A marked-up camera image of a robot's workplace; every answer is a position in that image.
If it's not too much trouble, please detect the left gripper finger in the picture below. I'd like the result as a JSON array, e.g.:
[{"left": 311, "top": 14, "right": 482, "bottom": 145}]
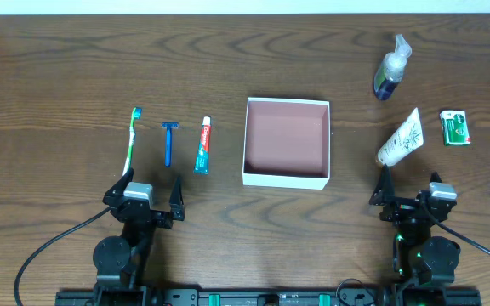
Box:
[
  {"left": 169, "top": 176, "right": 185, "bottom": 221},
  {"left": 106, "top": 167, "right": 134, "bottom": 196}
]

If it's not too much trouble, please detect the Colgate toothpaste tube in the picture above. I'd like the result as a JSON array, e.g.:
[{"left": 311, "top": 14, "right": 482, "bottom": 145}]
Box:
[{"left": 194, "top": 116, "right": 212, "bottom": 175}]

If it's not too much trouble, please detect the green Dettol soap box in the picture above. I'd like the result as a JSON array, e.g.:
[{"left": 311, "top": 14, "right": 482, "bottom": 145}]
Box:
[{"left": 440, "top": 110, "right": 471, "bottom": 146}]

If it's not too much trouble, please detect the green white toothbrush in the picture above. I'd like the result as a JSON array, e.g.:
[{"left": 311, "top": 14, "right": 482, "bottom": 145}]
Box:
[{"left": 122, "top": 107, "right": 142, "bottom": 174}]

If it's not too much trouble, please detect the blue disposable razor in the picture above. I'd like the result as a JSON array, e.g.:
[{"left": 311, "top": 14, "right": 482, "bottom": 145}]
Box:
[{"left": 161, "top": 122, "right": 179, "bottom": 167}]

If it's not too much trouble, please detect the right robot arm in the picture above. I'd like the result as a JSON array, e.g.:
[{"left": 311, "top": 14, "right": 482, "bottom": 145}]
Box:
[{"left": 369, "top": 166, "right": 461, "bottom": 305}]

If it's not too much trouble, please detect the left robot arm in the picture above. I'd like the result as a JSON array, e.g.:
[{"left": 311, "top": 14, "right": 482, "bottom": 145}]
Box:
[{"left": 92, "top": 168, "right": 185, "bottom": 306}]

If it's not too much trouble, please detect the white leaf-print lotion tube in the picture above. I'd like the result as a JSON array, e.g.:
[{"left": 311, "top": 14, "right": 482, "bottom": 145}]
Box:
[{"left": 376, "top": 108, "right": 424, "bottom": 167}]

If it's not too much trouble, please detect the white box with pink interior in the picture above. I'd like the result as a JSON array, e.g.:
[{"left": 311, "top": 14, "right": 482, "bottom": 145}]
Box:
[{"left": 242, "top": 97, "right": 331, "bottom": 190}]

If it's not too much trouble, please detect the clear pump soap bottle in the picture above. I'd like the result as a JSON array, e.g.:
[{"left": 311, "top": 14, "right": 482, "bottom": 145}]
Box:
[{"left": 373, "top": 34, "right": 413, "bottom": 101}]

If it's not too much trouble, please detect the right black cable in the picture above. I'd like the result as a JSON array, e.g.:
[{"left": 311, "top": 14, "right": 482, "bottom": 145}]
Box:
[{"left": 419, "top": 201, "right": 490, "bottom": 306}]

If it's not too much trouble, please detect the black cable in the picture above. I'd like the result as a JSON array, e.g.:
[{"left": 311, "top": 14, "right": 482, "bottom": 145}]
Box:
[
  {"left": 419, "top": 201, "right": 490, "bottom": 306},
  {"left": 13, "top": 207, "right": 112, "bottom": 306}
]

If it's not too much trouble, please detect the left black cable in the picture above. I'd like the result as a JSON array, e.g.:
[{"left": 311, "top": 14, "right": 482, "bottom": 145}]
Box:
[{"left": 13, "top": 207, "right": 112, "bottom": 306}]

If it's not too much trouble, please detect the black mounting rail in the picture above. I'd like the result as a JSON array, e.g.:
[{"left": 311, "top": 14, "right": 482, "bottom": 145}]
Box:
[{"left": 54, "top": 286, "right": 482, "bottom": 306}]

